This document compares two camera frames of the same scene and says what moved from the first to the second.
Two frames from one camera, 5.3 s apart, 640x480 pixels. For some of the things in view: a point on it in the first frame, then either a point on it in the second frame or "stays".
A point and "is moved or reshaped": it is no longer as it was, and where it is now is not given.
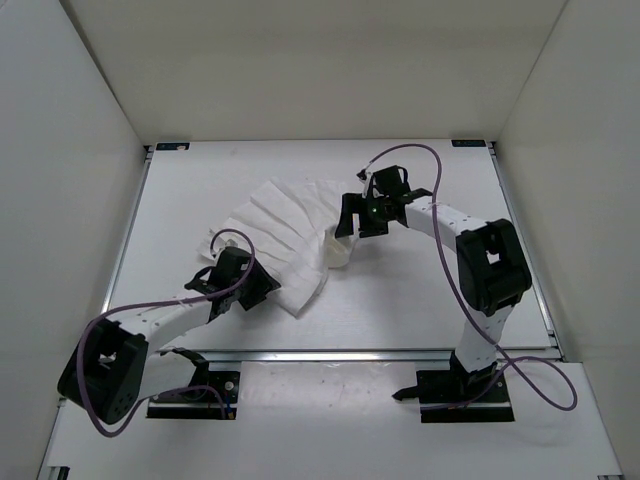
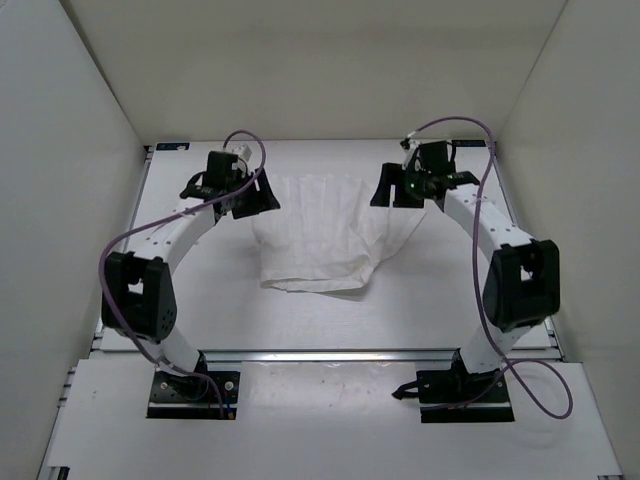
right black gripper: x=353 y=203 -> x=392 y=175
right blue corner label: x=468 y=143 stays
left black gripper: x=263 y=283 -> x=263 y=199
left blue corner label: x=172 y=146 stays
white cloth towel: x=290 y=225 is moved or reshaped
